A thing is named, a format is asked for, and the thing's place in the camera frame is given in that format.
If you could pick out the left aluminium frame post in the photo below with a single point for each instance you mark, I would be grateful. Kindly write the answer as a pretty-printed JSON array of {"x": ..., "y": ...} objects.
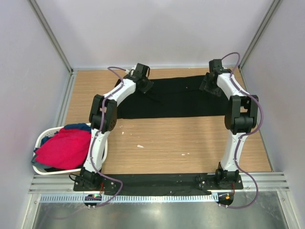
[{"x": 46, "y": 27}]

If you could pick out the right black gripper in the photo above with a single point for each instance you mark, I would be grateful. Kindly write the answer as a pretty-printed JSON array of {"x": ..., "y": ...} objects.
[{"x": 204, "y": 86}]

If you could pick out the right aluminium frame post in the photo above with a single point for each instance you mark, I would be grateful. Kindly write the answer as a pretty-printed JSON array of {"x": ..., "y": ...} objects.
[{"x": 261, "y": 29}]

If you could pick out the blue t shirt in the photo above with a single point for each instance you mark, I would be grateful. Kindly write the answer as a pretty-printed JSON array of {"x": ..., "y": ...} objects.
[{"x": 78, "y": 125}]

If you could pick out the white perforated laundry basket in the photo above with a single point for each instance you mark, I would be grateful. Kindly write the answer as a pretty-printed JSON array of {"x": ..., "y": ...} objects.
[{"x": 63, "y": 149}]

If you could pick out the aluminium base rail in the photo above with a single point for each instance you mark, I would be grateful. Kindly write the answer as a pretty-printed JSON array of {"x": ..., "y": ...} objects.
[{"x": 266, "y": 181}]

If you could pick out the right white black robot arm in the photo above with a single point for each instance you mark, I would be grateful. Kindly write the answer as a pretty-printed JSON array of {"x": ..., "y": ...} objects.
[{"x": 240, "y": 118}]

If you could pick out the aluminium frame post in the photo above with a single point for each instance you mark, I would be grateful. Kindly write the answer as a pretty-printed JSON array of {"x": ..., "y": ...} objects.
[
  {"x": 46, "y": 27},
  {"x": 261, "y": 29}
]

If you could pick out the grey t shirt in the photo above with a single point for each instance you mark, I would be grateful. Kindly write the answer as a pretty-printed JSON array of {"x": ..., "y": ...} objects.
[{"x": 37, "y": 164}]

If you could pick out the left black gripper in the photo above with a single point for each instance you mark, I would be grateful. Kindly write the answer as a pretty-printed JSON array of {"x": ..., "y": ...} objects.
[{"x": 149, "y": 85}]

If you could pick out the slotted grey cable duct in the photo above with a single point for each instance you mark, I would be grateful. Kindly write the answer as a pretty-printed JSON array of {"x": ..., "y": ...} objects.
[{"x": 95, "y": 198}]

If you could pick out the black t shirt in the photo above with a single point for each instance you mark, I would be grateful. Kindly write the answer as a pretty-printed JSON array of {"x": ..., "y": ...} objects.
[{"x": 173, "y": 97}]

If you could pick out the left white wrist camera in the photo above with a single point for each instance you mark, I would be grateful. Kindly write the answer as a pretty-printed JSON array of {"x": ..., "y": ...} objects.
[{"x": 130, "y": 71}]

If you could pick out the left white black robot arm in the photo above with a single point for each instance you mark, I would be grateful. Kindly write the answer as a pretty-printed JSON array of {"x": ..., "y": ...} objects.
[{"x": 103, "y": 119}]

